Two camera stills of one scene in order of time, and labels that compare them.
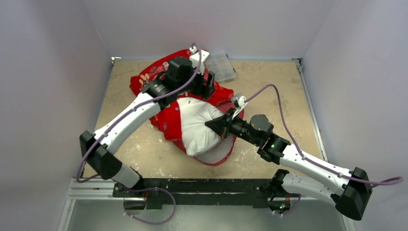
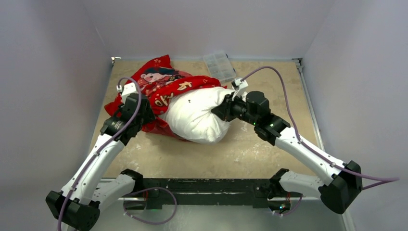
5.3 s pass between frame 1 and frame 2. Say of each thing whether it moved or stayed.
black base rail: stayed
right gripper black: moved
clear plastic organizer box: stayed
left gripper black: moved
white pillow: moved
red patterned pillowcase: moved
